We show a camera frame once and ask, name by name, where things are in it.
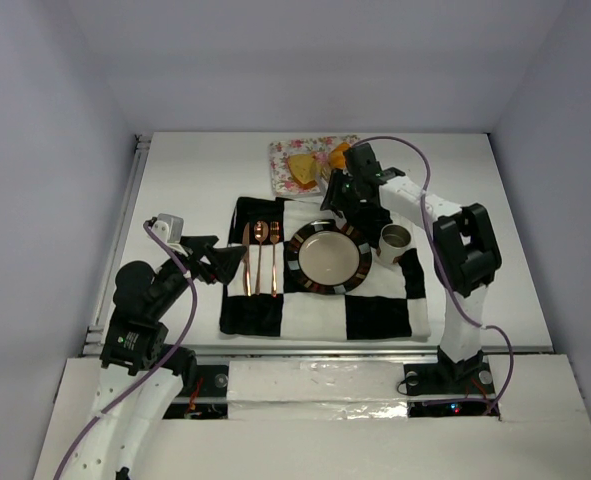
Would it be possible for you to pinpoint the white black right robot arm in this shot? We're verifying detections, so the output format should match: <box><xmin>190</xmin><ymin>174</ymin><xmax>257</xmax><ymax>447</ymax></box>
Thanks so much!
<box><xmin>322</xmin><ymin>140</ymin><xmax>502</xmax><ymax>396</ymax></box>

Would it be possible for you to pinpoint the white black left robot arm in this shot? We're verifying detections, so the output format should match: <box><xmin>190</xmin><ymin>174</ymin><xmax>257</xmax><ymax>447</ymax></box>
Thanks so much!
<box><xmin>54</xmin><ymin>236</ymin><xmax>247</xmax><ymax>479</ymax></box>

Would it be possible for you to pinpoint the bread slice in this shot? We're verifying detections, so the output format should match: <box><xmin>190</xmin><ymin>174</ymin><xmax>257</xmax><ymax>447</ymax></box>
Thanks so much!
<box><xmin>286</xmin><ymin>154</ymin><xmax>319</xmax><ymax>190</ymax></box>

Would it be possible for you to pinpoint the orange croissant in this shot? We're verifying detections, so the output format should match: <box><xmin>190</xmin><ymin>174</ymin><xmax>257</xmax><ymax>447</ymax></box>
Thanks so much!
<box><xmin>327</xmin><ymin>142</ymin><xmax>351</xmax><ymax>170</ymax></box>

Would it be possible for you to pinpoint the copper table knife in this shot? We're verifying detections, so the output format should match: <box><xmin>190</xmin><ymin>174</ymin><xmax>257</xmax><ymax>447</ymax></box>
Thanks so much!
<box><xmin>242</xmin><ymin>223</ymin><xmax>252</xmax><ymax>296</ymax></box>

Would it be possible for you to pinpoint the steel cup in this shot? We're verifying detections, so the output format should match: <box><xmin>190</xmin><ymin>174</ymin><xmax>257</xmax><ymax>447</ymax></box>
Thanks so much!
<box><xmin>377</xmin><ymin>224</ymin><xmax>412</xmax><ymax>265</ymax></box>

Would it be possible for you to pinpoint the black white checkered cloth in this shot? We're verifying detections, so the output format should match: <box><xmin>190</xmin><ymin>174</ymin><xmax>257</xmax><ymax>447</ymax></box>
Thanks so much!
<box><xmin>219</xmin><ymin>197</ymin><xmax>431</xmax><ymax>342</ymax></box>

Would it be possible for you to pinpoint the copper spoon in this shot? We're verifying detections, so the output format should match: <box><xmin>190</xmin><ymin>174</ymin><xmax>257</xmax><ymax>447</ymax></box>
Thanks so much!
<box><xmin>254</xmin><ymin>220</ymin><xmax>269</xmax><ymax>295</ymax></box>

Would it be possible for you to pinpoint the dark rimmed ceramic plate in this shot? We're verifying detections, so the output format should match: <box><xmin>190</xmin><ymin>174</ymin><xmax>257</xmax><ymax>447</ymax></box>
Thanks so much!
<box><xmin>285</xmin><ymin>219</ymin><xmax>373</xmax><ymax>296</ymax></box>

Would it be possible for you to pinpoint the copper fork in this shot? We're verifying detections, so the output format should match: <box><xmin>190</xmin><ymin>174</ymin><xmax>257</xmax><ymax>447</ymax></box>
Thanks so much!
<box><xmin>269</xmin><ymin>221</ymin><xmax>280</xmax><ymax>298</ymax></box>

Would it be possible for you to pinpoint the floral rectangular tray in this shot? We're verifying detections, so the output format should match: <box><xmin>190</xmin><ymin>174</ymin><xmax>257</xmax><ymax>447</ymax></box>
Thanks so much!
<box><xmin>268</xmin><ymin>135</ymin><xmax>359</xmax><ymax>198</ymax></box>

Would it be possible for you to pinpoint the white foam front panel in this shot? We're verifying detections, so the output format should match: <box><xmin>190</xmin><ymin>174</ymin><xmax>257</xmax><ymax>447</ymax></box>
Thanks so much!
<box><xmin>226</xmin><ymin>360</ymin><xmax>408</xmax><ymax>421</ymax></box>

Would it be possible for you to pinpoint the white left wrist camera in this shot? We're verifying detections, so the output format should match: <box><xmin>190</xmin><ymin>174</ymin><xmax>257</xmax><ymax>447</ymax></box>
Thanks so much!
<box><xmin>150</xmin><ymin>213</ymin><xmax>184</xmax><ymax>250</ymax></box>

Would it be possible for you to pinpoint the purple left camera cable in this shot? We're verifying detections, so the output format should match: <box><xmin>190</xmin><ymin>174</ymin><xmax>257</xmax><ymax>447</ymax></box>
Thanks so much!
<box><xmin>49</xmin><ymin>219</ymin><xmax>200</xmax><ymax>479</ymax></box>

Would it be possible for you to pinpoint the purple camera cable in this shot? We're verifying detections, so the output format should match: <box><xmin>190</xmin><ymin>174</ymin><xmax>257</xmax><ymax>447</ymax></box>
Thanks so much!
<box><xmin>354</xmin><ymin>136</ymin><xmax>516</xmax><ymax>416</ymax></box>
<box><xmin>49</xmin><ymin>219</ymin><xmax>200</xmax><ymax>479</ymax></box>

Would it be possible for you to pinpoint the aluminium frame rail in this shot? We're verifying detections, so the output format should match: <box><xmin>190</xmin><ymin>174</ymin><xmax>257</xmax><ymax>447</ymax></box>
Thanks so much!
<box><xmin>79</xmin><ymin>133</ymin><xmax>153</xmax><ymax>357</ymax></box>

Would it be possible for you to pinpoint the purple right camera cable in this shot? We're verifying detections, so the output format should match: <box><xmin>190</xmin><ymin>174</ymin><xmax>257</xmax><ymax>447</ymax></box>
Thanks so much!
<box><xmin>354</xmin><ymin>136</ymin><xmax>516</xmax><ymax>416</ymax></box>

